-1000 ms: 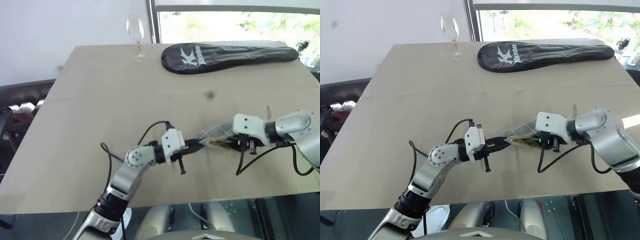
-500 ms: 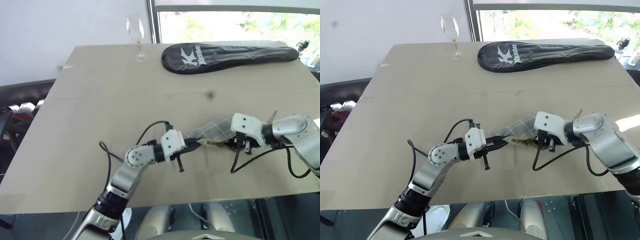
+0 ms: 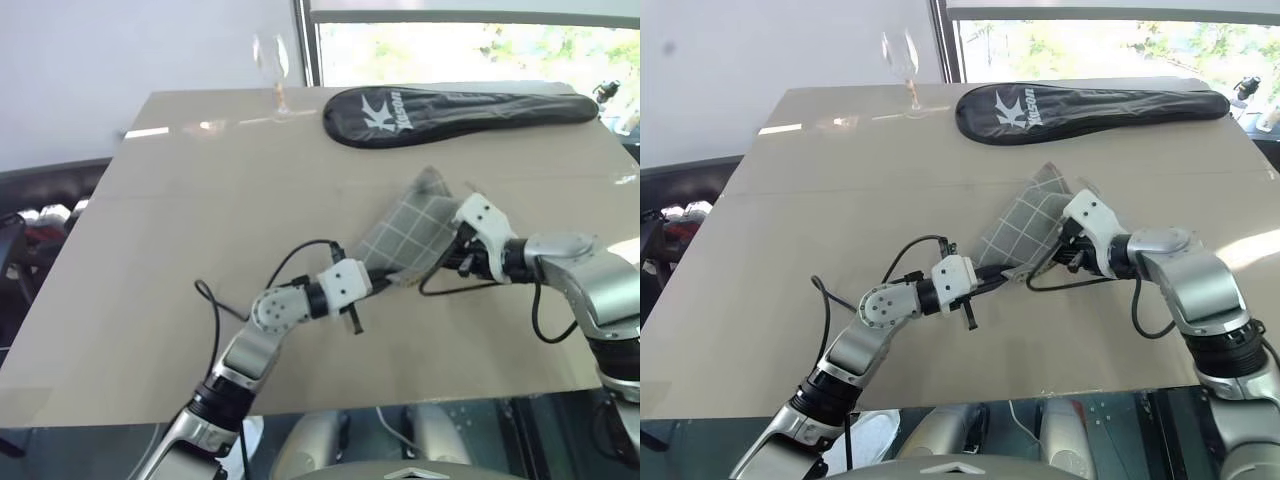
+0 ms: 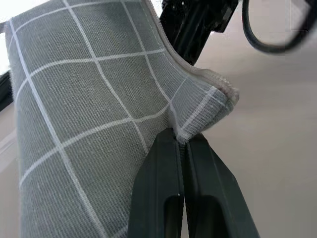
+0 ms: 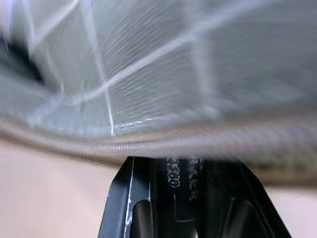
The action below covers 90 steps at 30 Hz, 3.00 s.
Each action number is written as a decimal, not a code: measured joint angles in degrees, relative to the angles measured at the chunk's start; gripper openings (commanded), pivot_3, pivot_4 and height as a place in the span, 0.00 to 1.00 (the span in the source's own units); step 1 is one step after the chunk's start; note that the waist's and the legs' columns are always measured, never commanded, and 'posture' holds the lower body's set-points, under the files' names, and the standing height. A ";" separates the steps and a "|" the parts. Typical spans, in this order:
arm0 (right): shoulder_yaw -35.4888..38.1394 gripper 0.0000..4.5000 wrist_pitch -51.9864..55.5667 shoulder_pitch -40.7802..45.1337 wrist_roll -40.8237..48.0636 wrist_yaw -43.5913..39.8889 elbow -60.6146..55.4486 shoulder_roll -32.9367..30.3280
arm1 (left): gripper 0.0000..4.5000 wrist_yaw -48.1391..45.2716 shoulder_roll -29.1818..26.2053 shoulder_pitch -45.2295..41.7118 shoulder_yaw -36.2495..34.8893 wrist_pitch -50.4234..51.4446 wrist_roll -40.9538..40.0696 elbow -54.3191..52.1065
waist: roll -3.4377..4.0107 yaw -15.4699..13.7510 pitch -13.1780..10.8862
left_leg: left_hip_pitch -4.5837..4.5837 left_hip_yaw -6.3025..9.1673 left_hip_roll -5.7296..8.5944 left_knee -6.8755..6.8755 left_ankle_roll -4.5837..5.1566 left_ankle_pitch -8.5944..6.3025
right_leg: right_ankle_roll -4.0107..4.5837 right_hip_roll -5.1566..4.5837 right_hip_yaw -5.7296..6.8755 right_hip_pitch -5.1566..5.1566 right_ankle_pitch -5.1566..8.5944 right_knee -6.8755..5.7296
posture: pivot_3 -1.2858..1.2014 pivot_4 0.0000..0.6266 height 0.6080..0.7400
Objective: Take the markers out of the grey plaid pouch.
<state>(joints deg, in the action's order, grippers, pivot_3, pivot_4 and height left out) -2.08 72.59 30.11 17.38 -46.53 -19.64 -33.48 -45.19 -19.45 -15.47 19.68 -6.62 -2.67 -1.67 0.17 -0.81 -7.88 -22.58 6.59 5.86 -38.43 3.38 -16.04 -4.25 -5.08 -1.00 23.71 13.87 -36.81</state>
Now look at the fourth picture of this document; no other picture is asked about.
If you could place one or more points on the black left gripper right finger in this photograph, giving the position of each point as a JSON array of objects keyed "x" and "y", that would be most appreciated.
[{"x": 210, "y": 178}]

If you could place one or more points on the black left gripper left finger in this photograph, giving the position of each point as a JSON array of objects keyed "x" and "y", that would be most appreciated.
[{"x": 153, "y": 173}]

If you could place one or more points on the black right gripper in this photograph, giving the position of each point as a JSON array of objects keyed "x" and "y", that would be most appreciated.
[{"x": 220, "y": 15}]

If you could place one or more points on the grey plaid fabric pouch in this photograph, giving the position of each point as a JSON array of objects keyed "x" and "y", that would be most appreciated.
[{"x": 81, "y": 111}]

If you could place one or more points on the black bar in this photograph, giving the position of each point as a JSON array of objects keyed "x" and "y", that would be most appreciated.
[{"x": 5, "y": 89}]

